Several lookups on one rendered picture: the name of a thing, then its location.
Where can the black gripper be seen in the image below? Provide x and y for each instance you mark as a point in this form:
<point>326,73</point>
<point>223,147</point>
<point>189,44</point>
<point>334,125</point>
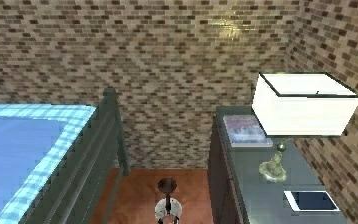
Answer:
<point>167,185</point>

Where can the white shade table lamp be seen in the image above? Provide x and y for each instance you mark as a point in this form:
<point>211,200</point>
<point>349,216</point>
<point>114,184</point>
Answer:
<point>303,113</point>

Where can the pale purple book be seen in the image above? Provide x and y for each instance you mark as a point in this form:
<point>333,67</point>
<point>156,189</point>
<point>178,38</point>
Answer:
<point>245,131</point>

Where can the dark green bedside cabinet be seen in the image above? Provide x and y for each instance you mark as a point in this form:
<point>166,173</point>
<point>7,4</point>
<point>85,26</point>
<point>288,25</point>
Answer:
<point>273,196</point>

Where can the white tablet with dark screen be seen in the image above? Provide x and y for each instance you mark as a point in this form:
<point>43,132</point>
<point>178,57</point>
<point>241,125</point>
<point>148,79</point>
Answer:
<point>312,200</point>

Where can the blue bed with green frame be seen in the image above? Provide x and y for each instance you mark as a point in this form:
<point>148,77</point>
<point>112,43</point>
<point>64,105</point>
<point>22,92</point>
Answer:
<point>27,150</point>

